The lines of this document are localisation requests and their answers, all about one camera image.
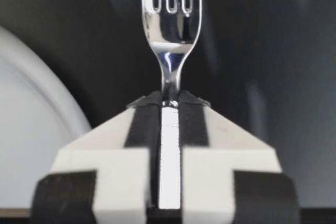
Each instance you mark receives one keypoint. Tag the silver metal fork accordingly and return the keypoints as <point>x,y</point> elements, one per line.
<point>171,32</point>

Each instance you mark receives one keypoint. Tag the white round plate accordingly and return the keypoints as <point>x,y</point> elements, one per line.
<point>31,119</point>

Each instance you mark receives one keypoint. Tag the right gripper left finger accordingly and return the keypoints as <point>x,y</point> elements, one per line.
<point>118,171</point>

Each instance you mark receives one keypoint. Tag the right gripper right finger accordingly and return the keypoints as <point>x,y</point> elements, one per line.
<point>215,171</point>

